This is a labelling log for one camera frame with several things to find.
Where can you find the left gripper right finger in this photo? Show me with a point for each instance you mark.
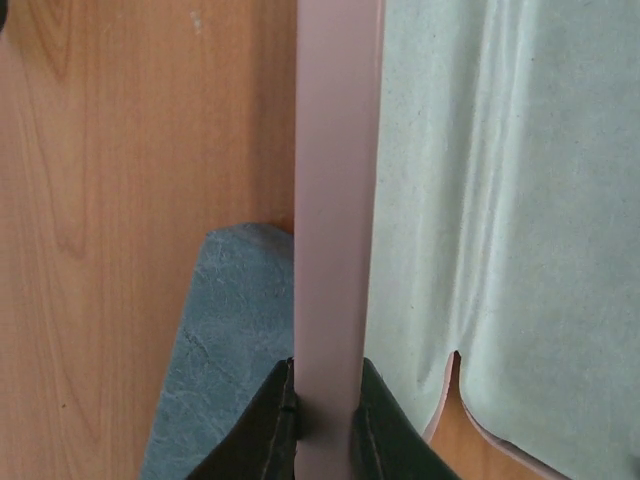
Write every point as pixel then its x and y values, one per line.
pixel 384 444

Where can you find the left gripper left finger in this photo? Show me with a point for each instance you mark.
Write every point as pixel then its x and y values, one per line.
pixel 262 443

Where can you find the grey-blue glasses case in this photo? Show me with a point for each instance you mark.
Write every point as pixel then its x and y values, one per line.
pixel 237 322

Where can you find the pink glasses case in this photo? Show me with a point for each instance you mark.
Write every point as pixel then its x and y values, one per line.
pixel 467 183

